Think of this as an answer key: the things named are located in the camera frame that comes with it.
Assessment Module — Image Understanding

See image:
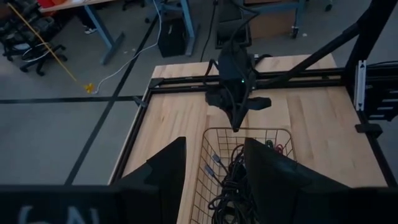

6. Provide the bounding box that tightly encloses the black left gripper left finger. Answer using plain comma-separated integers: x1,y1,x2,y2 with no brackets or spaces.
117,136,187,224

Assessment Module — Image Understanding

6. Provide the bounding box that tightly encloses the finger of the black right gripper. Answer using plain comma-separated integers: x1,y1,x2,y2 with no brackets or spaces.
238,105,249,131
229,107,239,131

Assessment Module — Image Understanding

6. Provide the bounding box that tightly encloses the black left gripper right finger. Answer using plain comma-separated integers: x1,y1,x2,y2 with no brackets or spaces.
244,138,349,224

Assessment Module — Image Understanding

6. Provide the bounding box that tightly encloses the gold wire basket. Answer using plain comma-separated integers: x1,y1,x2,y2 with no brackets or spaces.
188,126,297,224

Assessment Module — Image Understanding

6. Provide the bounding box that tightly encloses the black USB-C cable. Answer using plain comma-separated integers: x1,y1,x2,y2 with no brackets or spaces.
207,174,259,224

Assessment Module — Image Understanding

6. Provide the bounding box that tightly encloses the black computer tower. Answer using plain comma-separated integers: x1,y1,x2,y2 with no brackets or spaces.
157,18,187,58

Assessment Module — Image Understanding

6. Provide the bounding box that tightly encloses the brown cabinet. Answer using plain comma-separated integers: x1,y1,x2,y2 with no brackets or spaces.
245,0,304,40

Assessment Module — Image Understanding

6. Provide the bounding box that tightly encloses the blue-grey leg desk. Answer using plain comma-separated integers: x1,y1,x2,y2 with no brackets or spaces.
40,0,195,66

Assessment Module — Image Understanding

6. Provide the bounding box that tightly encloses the black office chair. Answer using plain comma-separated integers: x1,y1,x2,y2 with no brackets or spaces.
0,9,68,77

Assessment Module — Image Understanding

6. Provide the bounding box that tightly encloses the black aluminium rig frame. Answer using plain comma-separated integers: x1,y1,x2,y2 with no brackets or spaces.
107,0,398,189

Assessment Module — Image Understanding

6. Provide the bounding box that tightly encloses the white floor cable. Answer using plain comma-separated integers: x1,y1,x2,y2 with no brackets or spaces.
93,0,164,94

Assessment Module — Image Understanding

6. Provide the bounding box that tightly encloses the yellow hanging cable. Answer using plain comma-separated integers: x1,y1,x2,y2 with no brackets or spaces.
6,2,96,94

